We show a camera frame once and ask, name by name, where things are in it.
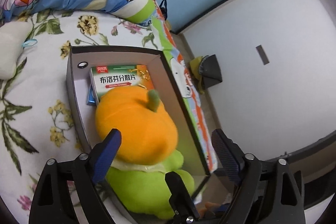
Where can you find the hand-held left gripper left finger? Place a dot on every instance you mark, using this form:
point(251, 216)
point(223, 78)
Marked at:
point(105, 158)

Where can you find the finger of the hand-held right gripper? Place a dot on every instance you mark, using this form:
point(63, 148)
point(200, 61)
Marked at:
point(181, 195)

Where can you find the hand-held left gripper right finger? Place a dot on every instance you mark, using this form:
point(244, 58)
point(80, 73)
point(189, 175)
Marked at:
point(228, 157)

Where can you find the orange green plush toy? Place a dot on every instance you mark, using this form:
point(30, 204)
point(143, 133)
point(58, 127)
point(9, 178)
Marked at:
point(139, 124)

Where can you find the blue white medicine box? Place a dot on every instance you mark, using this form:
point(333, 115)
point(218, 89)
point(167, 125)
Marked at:
point(91, 98)

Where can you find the green orange medicine box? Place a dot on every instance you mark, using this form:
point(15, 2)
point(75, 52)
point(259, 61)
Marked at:
point(118, 79)

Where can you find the dark cardboard box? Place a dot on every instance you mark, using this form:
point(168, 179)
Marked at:
point(170, 98)

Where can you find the orange green cartoon bedsheet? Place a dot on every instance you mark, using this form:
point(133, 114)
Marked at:
point(189, 87)

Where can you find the yellow green broom head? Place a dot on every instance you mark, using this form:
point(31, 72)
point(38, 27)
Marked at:
point(195, 69)

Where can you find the white floral blanket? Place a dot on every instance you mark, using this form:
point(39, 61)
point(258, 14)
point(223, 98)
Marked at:
point(39, 87)

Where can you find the white soft cushion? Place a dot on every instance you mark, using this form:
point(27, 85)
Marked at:
point(10, 50)

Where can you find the grey wall plate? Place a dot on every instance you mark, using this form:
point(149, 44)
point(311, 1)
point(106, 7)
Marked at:
point(262, 54)

